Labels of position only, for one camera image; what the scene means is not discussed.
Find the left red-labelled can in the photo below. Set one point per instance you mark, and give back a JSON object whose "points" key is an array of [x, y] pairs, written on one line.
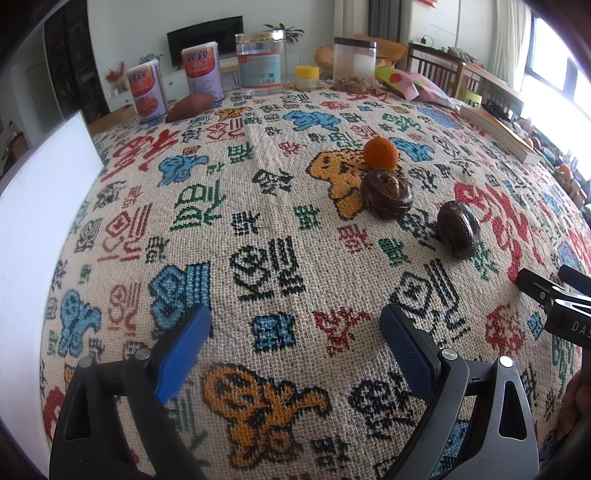
{"points": [[148, 94]]}

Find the pile of nut shells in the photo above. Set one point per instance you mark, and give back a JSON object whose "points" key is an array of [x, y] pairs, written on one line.
{"points": [[353, 84]]}

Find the black television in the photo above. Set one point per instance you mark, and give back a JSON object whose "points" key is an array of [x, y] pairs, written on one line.
{"points": [[205, 37]]}

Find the small orange tangerine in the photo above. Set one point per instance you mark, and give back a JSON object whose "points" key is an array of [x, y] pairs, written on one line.
{"points": [[380, 152]]}

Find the leafy plant behind jar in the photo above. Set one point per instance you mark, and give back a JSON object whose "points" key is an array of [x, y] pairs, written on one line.
{"points": [[288, 33]]}

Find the wooden chair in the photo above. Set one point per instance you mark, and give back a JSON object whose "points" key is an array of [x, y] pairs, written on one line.
{"points": [[461, 69]]}

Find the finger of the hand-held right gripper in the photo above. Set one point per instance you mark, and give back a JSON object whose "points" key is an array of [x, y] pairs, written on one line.
{"points": [[538, 288], [577, 279]]}

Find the red-labelled can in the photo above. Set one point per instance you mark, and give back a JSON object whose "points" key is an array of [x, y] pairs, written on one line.
{"points": [[148, 94], [203, 71]]}

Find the wooden stool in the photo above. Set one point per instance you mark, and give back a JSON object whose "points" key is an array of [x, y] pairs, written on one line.
{"points": [[228, 74]]}

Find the clear jar with blue label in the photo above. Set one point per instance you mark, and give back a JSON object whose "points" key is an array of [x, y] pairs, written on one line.
{"points": [[259, 62]]}

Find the printed woven tablecloth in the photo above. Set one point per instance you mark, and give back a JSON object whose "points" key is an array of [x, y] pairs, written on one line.
{"points": [[286, 240]]}

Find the small sweet potato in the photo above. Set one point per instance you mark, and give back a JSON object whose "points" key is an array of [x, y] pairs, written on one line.
{"points": [[191, 107]]}

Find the right red-labelled can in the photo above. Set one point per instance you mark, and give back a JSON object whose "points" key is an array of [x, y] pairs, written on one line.
{"points": [[203, 71]]}

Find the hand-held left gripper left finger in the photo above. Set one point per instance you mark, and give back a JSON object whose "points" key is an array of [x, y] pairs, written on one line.
{"points": [[182, 355]]}

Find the person's right hand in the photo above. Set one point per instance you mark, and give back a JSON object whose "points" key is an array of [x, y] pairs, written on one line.
{"points": [[575, 408]]}

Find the brown walnut near tangerine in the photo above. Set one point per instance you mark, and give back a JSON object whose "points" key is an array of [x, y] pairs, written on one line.
{"points": [[386, 194]]}

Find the small jar with yellow lid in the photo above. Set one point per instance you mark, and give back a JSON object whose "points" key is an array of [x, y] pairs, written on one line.
{"points": [[307, 77]]}

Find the white board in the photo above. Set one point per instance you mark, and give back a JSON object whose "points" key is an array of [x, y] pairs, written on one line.
{"points": [[37, 230]]}

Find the clear jar with black lid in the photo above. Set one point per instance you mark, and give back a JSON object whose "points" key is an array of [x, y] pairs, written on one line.
{"points": [[354, 57]]}

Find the grey curtain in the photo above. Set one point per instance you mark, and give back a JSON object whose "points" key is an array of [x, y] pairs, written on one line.
{"points": [[383, 18]]}

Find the pink patterned bag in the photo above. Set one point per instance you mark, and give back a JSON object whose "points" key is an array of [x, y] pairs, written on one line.
{"points": [[415, 83]]}

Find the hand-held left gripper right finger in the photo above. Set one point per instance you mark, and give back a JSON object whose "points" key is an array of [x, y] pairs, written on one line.
{"points": [[408, 355]]}

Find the green potted plant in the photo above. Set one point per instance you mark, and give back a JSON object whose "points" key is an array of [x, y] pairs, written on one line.
{"points": [[150, 58]]}

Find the thin book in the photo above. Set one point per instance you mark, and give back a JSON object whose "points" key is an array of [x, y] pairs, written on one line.
{"points": [[503, 131]]}

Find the red flower bouquet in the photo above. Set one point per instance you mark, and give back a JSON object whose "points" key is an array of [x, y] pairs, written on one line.
{"points": [[116, 76]]}

